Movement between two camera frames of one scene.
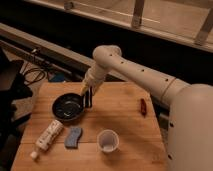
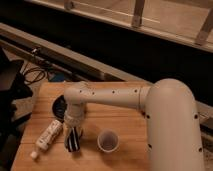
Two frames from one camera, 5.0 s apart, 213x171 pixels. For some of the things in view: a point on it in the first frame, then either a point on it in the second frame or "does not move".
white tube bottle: [47, 138] does not move
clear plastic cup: [108, 140] does not move
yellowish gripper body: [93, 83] -> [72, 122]
